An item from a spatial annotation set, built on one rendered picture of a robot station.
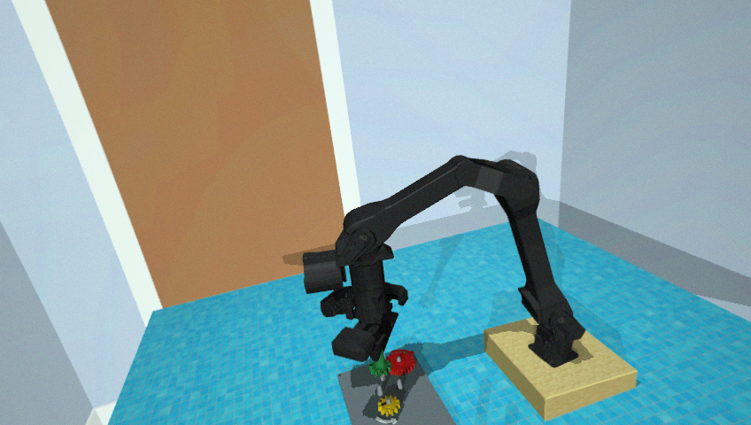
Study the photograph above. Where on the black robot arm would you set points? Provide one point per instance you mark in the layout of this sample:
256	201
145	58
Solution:
361	247

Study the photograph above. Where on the white curved arrow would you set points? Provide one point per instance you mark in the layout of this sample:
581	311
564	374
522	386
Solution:
392	420

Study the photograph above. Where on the green gear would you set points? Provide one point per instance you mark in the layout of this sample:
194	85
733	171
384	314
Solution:
381	367

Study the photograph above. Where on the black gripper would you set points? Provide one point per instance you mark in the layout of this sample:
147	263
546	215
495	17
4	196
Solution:
376	320

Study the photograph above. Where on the yellow gear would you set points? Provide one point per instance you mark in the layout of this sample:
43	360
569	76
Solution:
388	409

